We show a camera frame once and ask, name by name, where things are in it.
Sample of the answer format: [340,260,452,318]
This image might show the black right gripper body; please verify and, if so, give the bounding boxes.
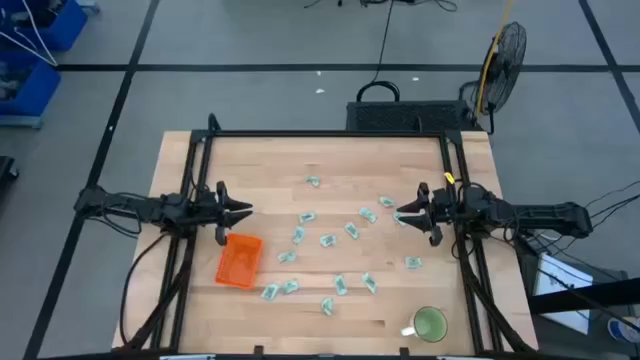
[417,182,460,248]

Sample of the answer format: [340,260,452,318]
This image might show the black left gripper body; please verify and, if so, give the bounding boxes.
[192,180,231,247]

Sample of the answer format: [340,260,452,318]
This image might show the orange plastic basket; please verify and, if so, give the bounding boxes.
[214,232,265,291]

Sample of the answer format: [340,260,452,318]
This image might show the green ceramic mug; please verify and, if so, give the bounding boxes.
[400,305,449,344]

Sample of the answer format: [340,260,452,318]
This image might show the white board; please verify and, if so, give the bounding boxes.
[531,252,594,335]

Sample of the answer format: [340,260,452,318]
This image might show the black floor fan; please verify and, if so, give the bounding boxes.
[459,21,528,135]

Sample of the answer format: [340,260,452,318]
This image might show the black bar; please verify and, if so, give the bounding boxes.
[527,277,640,316]

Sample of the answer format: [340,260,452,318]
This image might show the blue storage bin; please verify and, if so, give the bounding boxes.
[0,52,63,129]
[0,0,89,52]

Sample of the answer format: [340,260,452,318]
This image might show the blue and white round object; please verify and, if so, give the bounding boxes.
[607,315,640,345]

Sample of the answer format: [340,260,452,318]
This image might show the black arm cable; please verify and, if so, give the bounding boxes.
[118,232,172,347]
[519,179,640,261]

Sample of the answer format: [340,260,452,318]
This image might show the black aluminium table frame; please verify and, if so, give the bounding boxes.
[112,113,539,357]

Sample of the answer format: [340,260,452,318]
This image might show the black power cable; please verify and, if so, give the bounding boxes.
[355,0,401,104]

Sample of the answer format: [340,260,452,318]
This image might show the yellow hanging cable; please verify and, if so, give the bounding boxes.
[474,0,515,117]

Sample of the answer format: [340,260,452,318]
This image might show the white cable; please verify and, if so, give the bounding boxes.
[0,0,59,68]

